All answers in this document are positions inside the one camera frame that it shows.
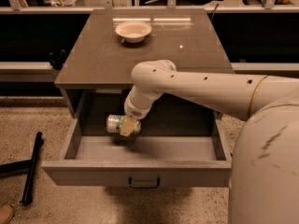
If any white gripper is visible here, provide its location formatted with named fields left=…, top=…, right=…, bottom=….
left=121, top=89, right=156, bottom=137

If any green white 7up can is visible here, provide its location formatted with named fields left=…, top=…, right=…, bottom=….
left=106, top=115, right=141, bottom=134

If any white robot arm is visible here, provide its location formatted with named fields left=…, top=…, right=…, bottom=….
left=124, top=60, right=299, bottom=224

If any open grey top drawer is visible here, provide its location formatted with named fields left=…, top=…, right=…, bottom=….
left=42, top=119, right=231, bottom=188

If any grey cabinet with countertop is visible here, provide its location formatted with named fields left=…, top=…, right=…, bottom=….
left=55, top=7, right=233, bottom=115

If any white bowl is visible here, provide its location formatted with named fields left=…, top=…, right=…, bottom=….
left=115, top=21, right=151, bottom=43

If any black stand leg left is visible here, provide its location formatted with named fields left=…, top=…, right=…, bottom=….
left=0, top=132, right=44, bottom=205

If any brown shoe tip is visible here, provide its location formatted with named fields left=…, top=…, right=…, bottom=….
left=0, top=204, right=14, bottom=224

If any black drawer handle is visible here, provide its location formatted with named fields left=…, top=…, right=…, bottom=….
left=128, top=177, right=160, bottom=189

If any black clamp on rail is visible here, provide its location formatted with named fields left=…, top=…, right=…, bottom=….
left=49, top=49, right=66, bottom=70

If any grey window rail ledge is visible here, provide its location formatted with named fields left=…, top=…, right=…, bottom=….
left=0, top=62, right=59, bottom=83

